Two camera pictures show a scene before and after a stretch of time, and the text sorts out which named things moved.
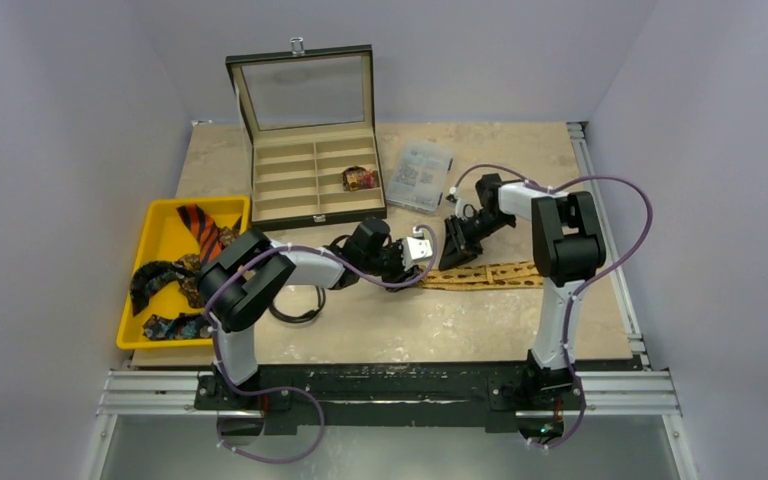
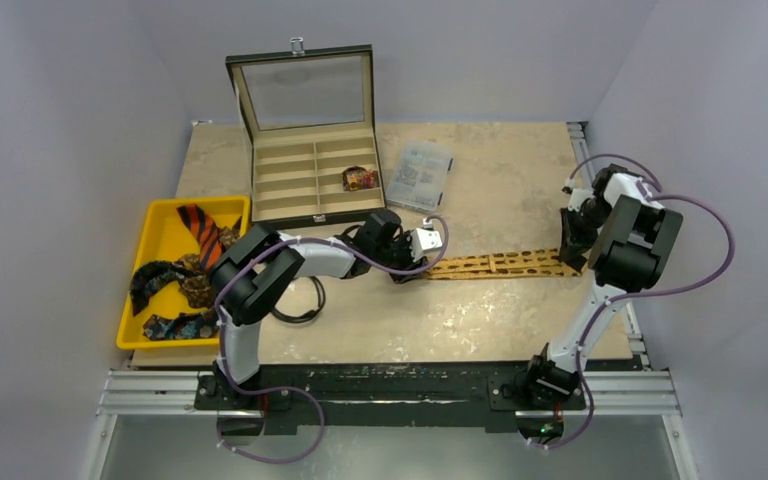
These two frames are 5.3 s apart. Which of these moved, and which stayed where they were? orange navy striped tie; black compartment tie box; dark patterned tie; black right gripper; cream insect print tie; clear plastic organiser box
Moved: black right gripper; cream insect print tie
Stayed: dark patterned tie; orange navy striped tie; clear plastic organiser box; black compartment tie box
